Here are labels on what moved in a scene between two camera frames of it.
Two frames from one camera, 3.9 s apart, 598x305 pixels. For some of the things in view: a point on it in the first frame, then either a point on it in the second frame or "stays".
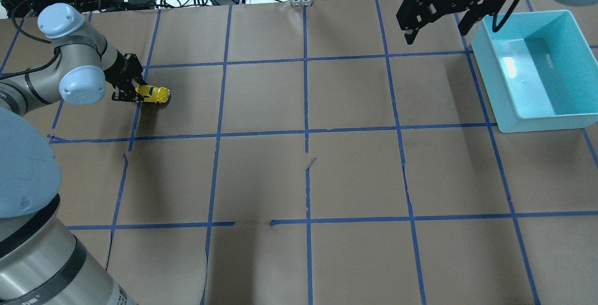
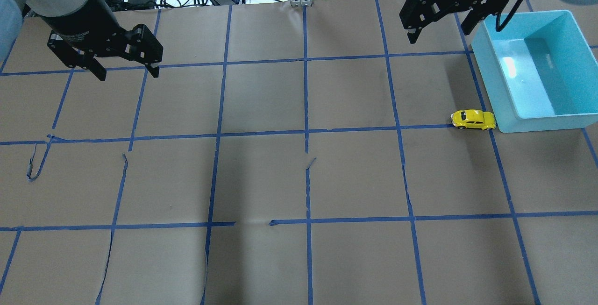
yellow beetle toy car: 159,94 → 473,118
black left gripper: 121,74 → 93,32
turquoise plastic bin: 538,71 stays
